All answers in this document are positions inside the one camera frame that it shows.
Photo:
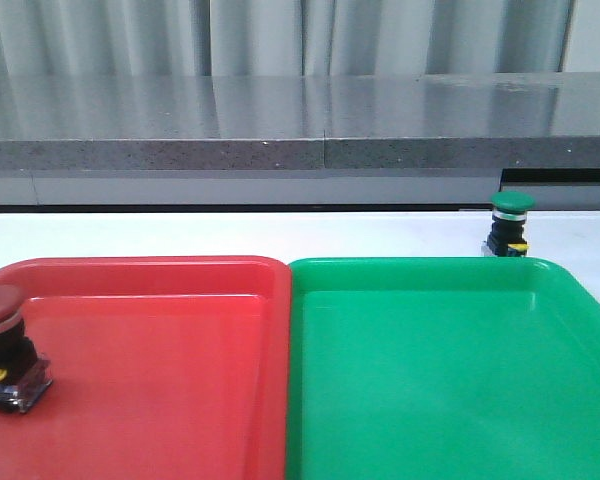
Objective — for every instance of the grey pleated curtain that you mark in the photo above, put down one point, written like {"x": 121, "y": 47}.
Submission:
{"x": 282, "y": 38}

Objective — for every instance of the green plastic tray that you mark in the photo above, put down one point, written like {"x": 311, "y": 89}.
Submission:
{"x": 442, "y": 368}

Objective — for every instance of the green mushroom push button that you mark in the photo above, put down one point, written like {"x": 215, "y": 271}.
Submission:
{"x": 509, "y": 215}

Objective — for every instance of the red mushroom push button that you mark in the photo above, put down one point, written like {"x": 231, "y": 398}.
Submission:
{"x": 24, "y": 372}

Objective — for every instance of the grey granite countertop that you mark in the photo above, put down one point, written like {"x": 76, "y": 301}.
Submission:
{"x": 423, "y": 142}

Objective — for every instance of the red plastic tray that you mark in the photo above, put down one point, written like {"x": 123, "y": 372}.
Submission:
{"x": 163, "y": 368}

